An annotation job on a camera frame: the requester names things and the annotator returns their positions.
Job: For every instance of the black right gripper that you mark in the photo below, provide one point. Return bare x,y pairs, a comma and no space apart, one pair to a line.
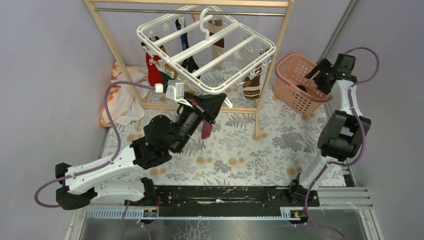
323,66

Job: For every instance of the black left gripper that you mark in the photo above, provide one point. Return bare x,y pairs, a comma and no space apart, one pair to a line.
208,106

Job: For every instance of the brown mustard striped sock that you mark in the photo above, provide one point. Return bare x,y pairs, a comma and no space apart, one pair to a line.
160,64

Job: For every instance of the red fluffy sock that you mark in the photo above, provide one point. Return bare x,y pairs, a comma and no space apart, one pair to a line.
153,74

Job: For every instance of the dark green sock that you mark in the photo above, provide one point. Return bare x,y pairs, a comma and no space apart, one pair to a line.
165,78
300,89

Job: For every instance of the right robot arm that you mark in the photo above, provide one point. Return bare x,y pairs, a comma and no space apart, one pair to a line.
343,135

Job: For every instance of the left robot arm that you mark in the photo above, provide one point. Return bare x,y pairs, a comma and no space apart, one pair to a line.
84,184

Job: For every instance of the orange purple sock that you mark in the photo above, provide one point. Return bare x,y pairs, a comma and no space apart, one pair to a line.
206,130

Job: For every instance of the pink plastic laundry basket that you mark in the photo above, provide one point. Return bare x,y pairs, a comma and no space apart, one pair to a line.
291,71

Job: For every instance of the brown white striped sock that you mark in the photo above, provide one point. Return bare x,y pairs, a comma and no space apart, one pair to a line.
251,85

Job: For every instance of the beige brown striped sock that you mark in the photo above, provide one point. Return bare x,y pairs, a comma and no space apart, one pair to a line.
214,26

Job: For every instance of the cream white sock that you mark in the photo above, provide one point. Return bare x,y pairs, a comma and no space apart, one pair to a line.
244,56

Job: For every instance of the floral patterned mat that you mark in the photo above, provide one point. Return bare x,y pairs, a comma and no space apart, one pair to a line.
245,150

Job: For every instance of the orange white floral cloth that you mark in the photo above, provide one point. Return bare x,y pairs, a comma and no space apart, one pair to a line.
122,104

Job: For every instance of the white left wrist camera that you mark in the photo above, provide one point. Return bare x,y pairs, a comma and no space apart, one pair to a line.
175,91

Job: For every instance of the wooden drying rack frame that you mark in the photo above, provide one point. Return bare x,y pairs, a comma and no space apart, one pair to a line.
195,15

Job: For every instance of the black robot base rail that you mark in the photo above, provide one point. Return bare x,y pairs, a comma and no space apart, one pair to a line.
225,201

